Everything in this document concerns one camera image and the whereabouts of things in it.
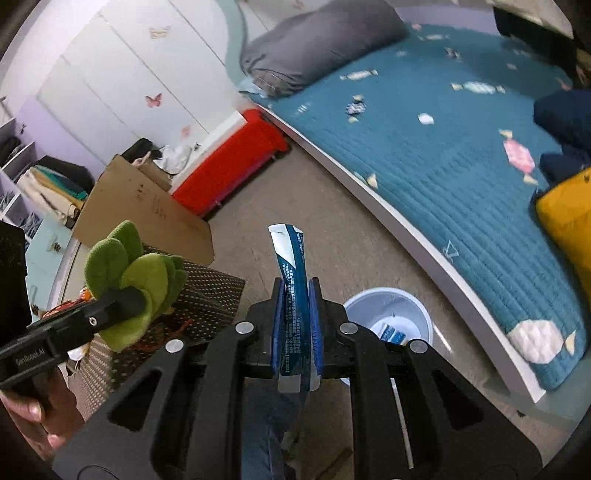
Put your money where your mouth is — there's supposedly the white wardrobe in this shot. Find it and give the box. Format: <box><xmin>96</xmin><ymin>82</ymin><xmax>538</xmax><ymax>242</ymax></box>
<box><xmin>37</xmin><ymin>0</ymin><xmax>242</xmax><ymax>155</ymax></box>

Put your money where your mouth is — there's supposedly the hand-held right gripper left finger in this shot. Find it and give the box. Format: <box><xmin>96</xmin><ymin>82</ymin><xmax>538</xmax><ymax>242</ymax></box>
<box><xmin>53</xmin><ymin>277</ymin><xmax>284</xmax><ymax>480</ymax></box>

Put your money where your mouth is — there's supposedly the teal drawer cabinet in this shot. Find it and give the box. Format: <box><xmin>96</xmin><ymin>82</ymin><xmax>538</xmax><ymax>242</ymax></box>
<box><xmin>23</xmin><ymin>217</ymin><xmax>88</xmax><ymax>315</ymax></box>

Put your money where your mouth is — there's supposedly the white open shelf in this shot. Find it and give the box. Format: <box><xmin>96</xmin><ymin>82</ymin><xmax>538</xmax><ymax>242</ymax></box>
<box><xmin>0</xmin><ymin>97</ymin><xmax>95</xmax><ymax>241</ymax></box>

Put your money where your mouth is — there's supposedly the white plastic bag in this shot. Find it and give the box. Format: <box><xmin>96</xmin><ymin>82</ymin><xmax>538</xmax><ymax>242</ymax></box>
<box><xmin>152</xmin><ymin>144</ymin><xmax>193</xmax><ymax>175</ymax></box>

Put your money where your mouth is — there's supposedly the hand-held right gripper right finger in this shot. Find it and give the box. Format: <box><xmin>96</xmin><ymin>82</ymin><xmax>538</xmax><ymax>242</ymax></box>
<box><xmin>308</xmin><ymin>277</ymin><xmax>543</xmax><ymax>480</ymax></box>

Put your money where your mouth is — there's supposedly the red storage box white lid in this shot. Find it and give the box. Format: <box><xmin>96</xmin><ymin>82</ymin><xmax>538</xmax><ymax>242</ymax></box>
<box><xmin>170</xmin><ymin>109</ymin><xmax>291</xmax><ymax>220</ymax></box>

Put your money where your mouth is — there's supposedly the black clothing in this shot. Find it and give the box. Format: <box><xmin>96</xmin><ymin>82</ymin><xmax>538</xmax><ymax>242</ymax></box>
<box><xmin>121</xmin><ymin>137</ymin><xmax>162</xmax><ymax>163</ymax></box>

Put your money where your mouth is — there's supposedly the grey pillow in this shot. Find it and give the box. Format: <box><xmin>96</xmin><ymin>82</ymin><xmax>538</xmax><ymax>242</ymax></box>
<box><xmin>239</xmin><ymin>0</ymin><xmax>410</xmax><ymax>97</ymax></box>

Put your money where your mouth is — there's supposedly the bed with teal quilt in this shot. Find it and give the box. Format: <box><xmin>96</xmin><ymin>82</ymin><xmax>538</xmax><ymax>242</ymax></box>
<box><xmin>240</xmin><ymin>21</ymin><xmax>591</xmax><ymax>393</ymax></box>

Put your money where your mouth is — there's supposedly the small cardboard box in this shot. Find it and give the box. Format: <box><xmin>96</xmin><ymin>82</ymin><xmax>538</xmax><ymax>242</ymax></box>
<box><xmin>139</xmin><ymin>159</ymin><xmax>174</xmax><ymax>192</ymax></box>

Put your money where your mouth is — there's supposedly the green plush toy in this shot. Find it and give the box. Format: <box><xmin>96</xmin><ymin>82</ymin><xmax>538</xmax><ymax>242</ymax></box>
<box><xmin>84</xmin><ymin>220</ymin><xmax>188</xmax><ymax>354</ymax></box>

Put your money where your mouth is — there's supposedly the yellow pillow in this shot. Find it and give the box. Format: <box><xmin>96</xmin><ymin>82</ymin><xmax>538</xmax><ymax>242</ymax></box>
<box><xmin>536</xmin><ymin>167</ymin><xmax>591</xmax><ymax>287</ymax></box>

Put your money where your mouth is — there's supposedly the pile of clothes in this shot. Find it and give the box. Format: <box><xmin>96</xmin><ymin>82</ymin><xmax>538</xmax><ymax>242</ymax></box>
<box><xmin>18</xmin><ymin>157</ymin><xmax>95</xmax><ymax>219</ymax></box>

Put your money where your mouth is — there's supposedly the white bed frame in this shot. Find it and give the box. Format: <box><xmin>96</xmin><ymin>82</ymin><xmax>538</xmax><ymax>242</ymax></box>
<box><xmin>252</xmin><ymin>104</ymin><xmax>548</xmax><ymax>404</ymax></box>

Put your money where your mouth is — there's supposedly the dark blue cloth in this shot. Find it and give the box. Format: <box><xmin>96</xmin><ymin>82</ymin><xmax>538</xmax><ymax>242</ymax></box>
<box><xmin>533</xmin><ymin>90</ymin><xmax>591</xmax><ymax>185</ymax></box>

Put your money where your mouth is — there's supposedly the blue white stick sachet wrapper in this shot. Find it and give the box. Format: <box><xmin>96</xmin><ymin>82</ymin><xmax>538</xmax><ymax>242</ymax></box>
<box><xmin>268</xmin><ymin>224</ymin><xmax>321</xmax><ymax>394</ymax></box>

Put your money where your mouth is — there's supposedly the blue white flat wrapper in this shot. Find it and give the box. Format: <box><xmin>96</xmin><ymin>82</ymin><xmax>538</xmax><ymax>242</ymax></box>
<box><xmin>376</xmin><ymin>323</ymin><xmax>410</xmax><ymax>345</ymax></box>

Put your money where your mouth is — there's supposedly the white plastic bin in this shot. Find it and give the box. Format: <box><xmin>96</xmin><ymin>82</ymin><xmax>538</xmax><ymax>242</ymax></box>
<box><xmin>344</xmin><ymin>287</ymin><xmax>435</xmax><ymax>388</ymax></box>

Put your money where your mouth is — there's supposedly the person's left hand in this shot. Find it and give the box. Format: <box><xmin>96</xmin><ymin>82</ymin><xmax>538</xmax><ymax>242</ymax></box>
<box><xmin>0</xmin><ymin>369</ymin><xmax>87</xmax><ymax>462</ymax></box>

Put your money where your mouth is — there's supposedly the large cardboard box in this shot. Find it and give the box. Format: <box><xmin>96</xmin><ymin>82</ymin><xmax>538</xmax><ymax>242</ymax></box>
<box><xmin>73</xmin><ymin>154</ymin><xmax>215</xmax><ymax>267</ymax></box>

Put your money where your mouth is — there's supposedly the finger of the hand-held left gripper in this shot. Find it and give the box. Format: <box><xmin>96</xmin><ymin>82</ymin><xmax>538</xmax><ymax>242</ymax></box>
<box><xmin>28</xmin><ymin>286</ymin><xmax>151</xmax><ymax>352</ymax></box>

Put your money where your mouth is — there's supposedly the brown polka-dot round table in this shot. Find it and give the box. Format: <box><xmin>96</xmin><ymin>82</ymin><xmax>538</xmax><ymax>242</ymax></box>
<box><xmin>69</xmin><ymin>244</ymin><xmax>246</xmax><ymax>421</ymax></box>

